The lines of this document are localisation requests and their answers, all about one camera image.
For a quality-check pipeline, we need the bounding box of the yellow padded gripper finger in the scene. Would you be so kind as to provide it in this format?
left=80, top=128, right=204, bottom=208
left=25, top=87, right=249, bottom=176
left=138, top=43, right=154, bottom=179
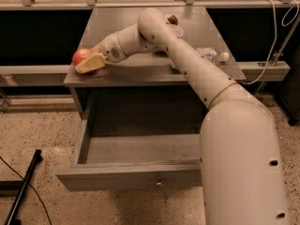
left=91, top=43, right=101, bottom=53
left=75, top=52, right=105, bottom=74

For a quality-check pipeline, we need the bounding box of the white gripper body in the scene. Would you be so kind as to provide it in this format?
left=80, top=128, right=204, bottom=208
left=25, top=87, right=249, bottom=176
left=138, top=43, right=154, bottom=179
left=100, top=33, right=128, bottom=63

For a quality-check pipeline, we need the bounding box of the red apple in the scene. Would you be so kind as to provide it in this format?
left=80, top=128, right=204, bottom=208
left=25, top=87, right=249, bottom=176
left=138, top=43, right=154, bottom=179
left=72, top=49, right=92, bottom=67

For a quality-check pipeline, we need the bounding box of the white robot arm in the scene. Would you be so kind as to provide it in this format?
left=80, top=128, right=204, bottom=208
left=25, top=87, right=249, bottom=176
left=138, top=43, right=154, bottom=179
left=72, top=8, right=290, bottom=225

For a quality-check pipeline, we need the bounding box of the grey cabinet with counter top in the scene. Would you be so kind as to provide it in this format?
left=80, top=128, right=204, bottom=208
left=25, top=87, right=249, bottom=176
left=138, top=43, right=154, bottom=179
left=65, top=7, right=245, bottom=108

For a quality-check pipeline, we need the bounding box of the open grey top drawer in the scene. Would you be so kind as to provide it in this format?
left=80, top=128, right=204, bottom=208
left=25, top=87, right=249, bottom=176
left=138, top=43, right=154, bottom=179
left=56, top=85, right=205, bottom=191

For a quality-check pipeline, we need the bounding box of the white ceramic bowl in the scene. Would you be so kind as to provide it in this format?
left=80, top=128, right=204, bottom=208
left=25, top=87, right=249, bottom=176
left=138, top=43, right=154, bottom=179
left=170, top=24, right=184, bottom=38

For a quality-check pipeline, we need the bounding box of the brown crinkled snack bag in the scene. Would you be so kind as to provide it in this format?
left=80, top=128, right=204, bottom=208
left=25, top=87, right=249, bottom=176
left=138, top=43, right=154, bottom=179
left=166, top=14, right=178, bottom=25

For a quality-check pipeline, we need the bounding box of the clear plastic water bottle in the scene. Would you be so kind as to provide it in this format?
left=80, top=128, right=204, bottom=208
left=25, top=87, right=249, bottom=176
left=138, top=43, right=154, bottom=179
left=170, top=47, right=230, bottom=70

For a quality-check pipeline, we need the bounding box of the black metal floor stand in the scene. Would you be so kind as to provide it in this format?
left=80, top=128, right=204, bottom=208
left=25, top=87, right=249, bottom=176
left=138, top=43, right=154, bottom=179
left=0, top=149, right=42, bottom=225

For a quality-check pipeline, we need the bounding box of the grey metal railing frame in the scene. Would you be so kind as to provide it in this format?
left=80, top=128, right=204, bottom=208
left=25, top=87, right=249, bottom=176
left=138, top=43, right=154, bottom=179
left=0, top=0, right=300, bottom=114

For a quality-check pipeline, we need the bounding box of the thin black floor cable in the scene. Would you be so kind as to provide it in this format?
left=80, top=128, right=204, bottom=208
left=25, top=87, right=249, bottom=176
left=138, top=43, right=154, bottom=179
left=0, top=156, right=53, bottom=225

